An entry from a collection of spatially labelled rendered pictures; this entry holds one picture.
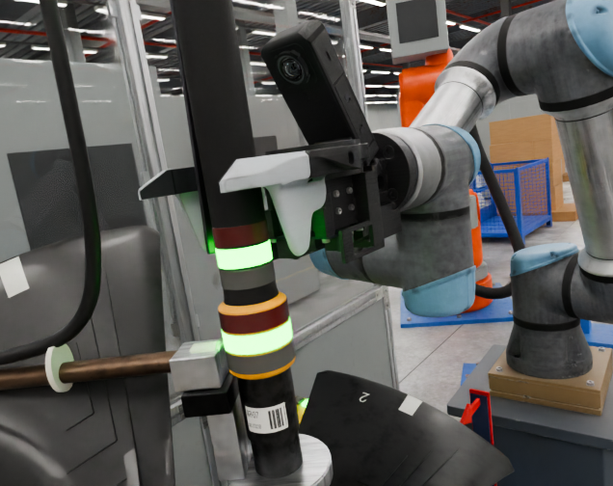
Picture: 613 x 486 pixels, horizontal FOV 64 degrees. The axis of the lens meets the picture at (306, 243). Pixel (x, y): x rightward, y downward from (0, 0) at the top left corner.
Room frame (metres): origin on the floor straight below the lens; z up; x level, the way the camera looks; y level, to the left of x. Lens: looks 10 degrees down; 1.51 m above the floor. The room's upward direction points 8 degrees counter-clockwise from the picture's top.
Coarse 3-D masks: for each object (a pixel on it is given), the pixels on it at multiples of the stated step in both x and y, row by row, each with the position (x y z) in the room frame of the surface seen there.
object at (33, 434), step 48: (144, 240) 0.41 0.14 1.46; (0, 288) 0.38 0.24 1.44; (48, 288) 0.38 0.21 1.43; (144, 288) 0.38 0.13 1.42; (0, 336) 0.35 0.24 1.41; (48, 336) 0.35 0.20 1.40; (96, 336) 0.35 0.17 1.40; (144, 336) 0.35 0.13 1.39; (96, 384) 0.33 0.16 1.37; (144, 384) 0.33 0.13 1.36; (0, 432) 0.32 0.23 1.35; (48, 432) 0.32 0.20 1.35; (96, 432) 0.31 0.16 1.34; (144, 432) 0.31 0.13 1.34; (0, 480) 0.31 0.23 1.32; (48, 480) 0.30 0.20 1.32; (96, 480) 0.30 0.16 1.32; (144, 480) 0.29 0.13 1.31
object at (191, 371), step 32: (224, 352) 0.30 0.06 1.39; (192, 384) 0.29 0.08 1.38; (224, 384) 0.29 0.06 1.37; (192, 416) 0.28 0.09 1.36; (224, 416) 0.28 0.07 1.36; (224, 448) 0.28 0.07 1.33; (320, 448) 0.31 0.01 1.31; (256, 480) 0.28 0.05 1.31; (288, 480) 0.28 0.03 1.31; (320, 480) 0.27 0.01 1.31
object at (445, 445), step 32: (320, 384) 0.53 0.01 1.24; (352, 384) 0.53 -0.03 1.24; (320, 416) 0.48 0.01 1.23; (352, 416) 0.48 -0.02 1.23; (384, 416) 0.48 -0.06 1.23; (416, 416) 0.48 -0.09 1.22; (448, 416) 0.49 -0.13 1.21; (352, 448) 0.43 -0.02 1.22; (384, 448) 0.43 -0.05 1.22; (416, 448) 0.43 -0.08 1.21; (448, 448) 0.44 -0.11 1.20; (480, 448) 0.45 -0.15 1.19; (352, 480) 0.39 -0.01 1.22; (384, 480) 0.39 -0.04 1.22; (416, 480) 0.39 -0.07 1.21; (448, 480) 0.40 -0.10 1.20; (480, 480) 0.40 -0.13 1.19
